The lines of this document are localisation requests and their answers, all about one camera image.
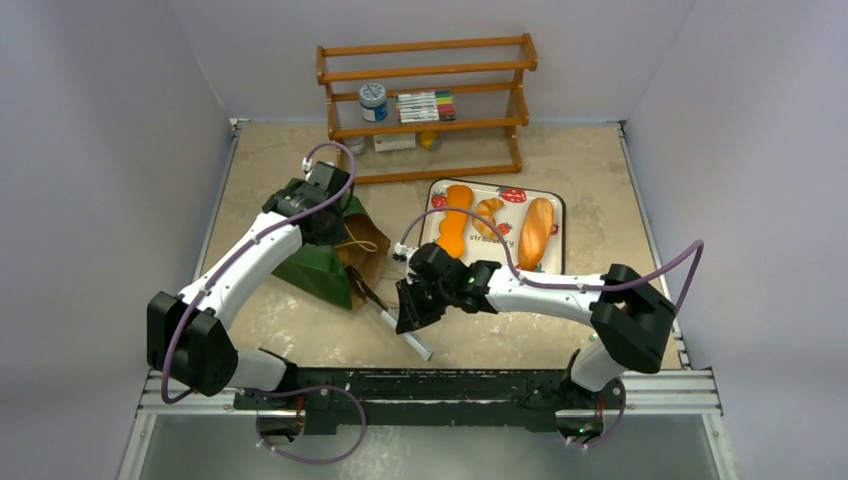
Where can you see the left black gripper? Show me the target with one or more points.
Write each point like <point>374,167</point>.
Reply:
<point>335,236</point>

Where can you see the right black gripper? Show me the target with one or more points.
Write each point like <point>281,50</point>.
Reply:
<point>414,302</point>

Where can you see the orange fake bread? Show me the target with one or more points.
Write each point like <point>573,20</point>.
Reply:
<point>452,226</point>

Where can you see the metal tongs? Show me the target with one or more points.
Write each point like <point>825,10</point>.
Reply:
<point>389,316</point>

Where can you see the fake croissant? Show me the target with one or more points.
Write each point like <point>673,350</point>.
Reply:
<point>487,209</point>

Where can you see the green brown paper bag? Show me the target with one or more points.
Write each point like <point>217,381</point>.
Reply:
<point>322,271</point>

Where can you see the strawberry print white tray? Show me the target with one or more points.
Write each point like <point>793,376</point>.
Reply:
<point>509,219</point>

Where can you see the fake baguette loaf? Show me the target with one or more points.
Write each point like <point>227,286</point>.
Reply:
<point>535,233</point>

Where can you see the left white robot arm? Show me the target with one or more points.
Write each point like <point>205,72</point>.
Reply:
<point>187,333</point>

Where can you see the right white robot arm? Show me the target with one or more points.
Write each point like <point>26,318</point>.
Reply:
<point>631,319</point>

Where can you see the small jar lower shelf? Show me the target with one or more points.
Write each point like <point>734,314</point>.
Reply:
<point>356,145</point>

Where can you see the white small box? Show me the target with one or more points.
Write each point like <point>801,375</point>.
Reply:
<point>393,142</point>

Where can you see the blue white jar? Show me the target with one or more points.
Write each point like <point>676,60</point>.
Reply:
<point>373,102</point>

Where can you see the yellow small cube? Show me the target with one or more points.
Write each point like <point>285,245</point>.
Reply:
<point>429,140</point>

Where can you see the wooden shelf rack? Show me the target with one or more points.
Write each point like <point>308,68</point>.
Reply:
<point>358,103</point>

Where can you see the coloured marker set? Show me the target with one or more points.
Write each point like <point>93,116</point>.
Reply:
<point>425,106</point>

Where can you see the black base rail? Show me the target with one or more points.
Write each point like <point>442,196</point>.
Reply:
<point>538,400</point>

